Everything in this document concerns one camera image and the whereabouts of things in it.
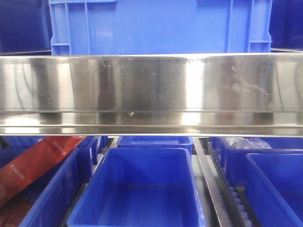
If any blue centre front bin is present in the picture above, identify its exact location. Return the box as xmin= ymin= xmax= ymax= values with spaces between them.
xmin=67 ymin=148 xmax=205 ymax=227

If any blue centre rear bin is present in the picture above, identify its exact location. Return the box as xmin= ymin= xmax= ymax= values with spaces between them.
xmin=117 ymin=136 xmax=194 ymax=154

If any blue right rear bin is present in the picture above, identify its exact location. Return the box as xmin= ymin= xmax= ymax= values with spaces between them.
xmin=219 ymin=137 xmax=303 ymax=186

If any blue right front bin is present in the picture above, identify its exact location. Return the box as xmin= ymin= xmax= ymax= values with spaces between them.
xmin=245 ymin=154 xmax=303 ymax=227

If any dark blue crate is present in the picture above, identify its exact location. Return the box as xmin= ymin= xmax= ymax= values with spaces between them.
xmin=0 ymin=0 xmax=52 ymax=53
xmin=269 ymin=0 xmax=303 ymax=50

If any large blue upper crate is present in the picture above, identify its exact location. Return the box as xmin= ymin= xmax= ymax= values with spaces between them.
xmin=49 ymin=0 xmax=272 ymax=55

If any blue left front bin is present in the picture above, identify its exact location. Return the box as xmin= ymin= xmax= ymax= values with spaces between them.
xmin=0 ymin=137 xmax=102 ymax=227

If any metal roller track divider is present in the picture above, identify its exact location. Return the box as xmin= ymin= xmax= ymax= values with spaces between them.
xmin=192 ymin=137 xmax=260 ymax=227

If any dark blue upper left crate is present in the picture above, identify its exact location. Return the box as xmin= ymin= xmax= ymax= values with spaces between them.
xmin=0 ymin=0 xmax=52 ymax=53

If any clear plastic bag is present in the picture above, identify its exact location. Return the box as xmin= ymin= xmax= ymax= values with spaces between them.
xmin=225 ymin=137 xmax=272 ymax=149

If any red packaging bag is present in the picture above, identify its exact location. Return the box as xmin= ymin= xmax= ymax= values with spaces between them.
xmin=0 ymin=136 xmax=86 ymax=206

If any dark blue upper right crate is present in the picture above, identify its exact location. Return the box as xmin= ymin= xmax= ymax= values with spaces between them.
xmin=269 ymin=0 xmax=303 ymax=50

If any blue bin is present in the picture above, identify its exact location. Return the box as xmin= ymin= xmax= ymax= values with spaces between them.
xmin=67 ymin=148 xmax=205 ymax=227
xmin=0 ymin=137 xmax=102 ymax=227
xmin=245 ymin=154 xmax=303 ymax=227
xmin=117 ymin=136 xmax=194 ymax=154
xmin=219 ymin=137 xmax=303 ymax=186

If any stainless steel shelf rail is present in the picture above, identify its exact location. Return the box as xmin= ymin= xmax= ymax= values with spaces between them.
xmin=0 ymin=52 xmax=303 ymax=137

